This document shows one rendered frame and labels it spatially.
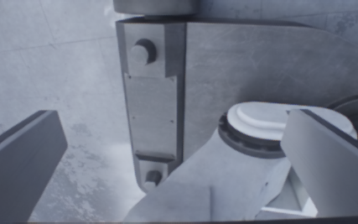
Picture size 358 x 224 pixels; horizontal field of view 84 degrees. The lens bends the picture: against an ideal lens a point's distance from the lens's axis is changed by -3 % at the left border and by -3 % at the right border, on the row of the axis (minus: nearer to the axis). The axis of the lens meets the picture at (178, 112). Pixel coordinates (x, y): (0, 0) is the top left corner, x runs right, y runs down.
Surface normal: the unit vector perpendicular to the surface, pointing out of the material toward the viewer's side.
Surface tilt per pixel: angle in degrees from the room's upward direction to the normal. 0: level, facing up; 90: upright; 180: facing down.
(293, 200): 90
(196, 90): 0
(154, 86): 0
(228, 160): 90
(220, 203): 90
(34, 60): 0
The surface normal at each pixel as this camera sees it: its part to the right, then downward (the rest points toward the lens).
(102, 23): -0.18, 0.48
